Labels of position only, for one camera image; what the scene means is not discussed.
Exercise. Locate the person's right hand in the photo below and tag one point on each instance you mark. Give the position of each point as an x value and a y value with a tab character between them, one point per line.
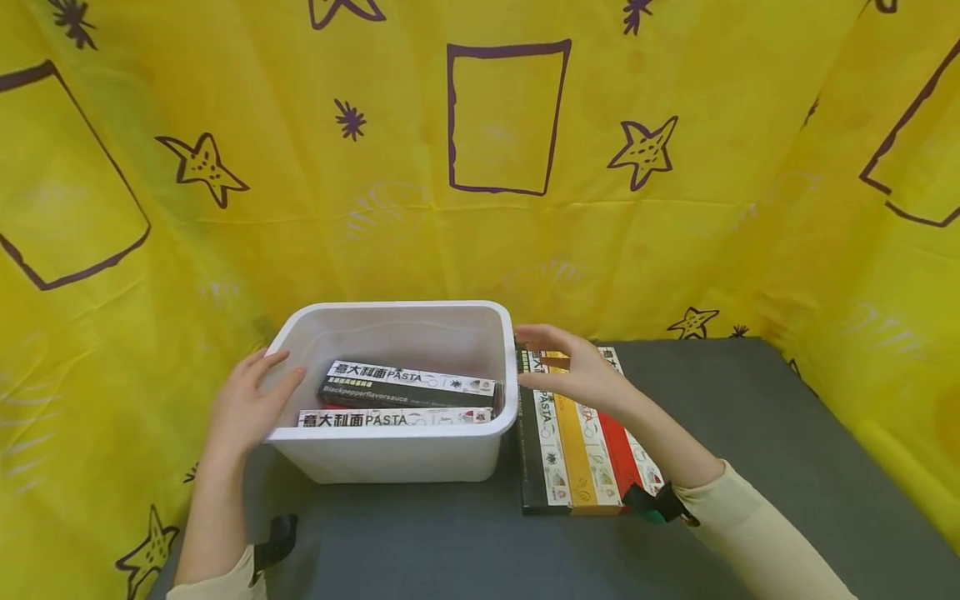
592	379

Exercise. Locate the person's left hand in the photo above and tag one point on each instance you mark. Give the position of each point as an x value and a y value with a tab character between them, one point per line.
240	412

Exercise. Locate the person's right thumb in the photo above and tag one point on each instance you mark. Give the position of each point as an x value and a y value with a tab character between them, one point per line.
544	382

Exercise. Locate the person's left thumb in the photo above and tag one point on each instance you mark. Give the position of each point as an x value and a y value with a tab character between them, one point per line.
291	383

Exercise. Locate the person's right index finger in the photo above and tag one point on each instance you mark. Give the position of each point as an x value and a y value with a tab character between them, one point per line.
541	335

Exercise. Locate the person's left index finger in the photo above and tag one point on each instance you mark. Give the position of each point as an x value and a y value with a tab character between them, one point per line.
266	358

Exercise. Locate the person's left forearm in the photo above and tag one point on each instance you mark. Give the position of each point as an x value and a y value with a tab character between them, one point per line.
217	517

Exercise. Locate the person's right forearm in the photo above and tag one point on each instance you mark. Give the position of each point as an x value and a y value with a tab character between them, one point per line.
735	525

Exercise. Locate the black pasta box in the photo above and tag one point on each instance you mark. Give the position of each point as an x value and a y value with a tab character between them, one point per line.
534	467
405	390

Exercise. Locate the yellow pasta box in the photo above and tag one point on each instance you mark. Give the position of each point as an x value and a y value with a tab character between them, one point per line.
581	467

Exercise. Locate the white-faced pasta box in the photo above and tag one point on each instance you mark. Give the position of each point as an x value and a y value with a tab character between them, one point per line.
390	418

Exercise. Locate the red pasta box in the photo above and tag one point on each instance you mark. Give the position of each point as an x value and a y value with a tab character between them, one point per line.
624	458

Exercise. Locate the white plastic bin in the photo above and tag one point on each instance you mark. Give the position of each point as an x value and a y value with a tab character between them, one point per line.
390	454

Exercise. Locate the black wrist band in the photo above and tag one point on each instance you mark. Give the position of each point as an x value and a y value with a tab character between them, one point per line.
660	504
274	537

